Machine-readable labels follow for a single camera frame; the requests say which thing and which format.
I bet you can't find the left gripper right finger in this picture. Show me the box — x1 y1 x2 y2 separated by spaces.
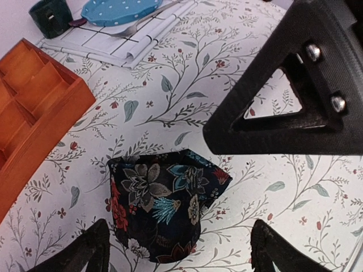
250 219 328 272

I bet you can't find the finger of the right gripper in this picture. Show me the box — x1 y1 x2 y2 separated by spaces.
203 1 362 155

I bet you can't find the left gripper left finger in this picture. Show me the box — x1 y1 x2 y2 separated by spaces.
31 219 110 272

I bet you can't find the dark floral tie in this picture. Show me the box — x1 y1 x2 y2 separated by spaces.
107 150 231 264

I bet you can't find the orange wooden compartment tray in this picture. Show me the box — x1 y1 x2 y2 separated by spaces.
1 39 95 218

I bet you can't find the silver fork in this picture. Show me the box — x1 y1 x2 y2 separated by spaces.
109 0 188 39

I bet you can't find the white grid placemat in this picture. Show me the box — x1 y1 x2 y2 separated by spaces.
38 1 197 69

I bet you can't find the blue dotted plate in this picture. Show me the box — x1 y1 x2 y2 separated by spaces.
81 0 163 27

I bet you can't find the dark green mug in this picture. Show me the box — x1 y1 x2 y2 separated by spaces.
28 0 73 39

